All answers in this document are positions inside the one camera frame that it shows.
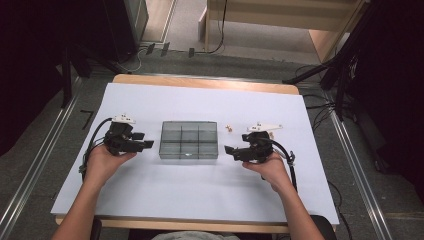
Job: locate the person's right hand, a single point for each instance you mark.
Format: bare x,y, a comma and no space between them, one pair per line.
273,171

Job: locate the light wooden furniture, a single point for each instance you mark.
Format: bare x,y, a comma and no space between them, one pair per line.
266,15

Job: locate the small beige trinket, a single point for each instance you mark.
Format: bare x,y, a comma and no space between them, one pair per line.
271,135

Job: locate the small screws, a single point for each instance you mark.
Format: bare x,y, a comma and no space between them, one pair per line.
228,128

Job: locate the person's grey shirt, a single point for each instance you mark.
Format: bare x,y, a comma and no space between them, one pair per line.
195,236

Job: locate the person's left hand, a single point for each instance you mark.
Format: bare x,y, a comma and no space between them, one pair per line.
101,165

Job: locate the black metal stand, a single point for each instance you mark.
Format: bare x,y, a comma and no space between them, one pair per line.
340,76
66,80

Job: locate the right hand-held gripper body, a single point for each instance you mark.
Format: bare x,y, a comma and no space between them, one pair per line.
258,150

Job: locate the small black floor block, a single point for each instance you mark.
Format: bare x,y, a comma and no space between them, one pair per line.
165,49
150,48
191,52

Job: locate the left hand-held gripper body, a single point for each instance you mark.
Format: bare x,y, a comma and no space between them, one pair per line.
120,140

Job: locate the metal floor rail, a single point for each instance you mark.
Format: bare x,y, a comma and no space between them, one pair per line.
361,176
36,160

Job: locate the dark curtain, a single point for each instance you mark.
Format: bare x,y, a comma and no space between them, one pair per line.
393,83
30,66

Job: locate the grey transparent compartment box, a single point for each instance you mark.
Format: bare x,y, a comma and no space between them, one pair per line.
188,140

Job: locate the dark cabinet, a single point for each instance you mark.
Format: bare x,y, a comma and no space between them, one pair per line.
123,30

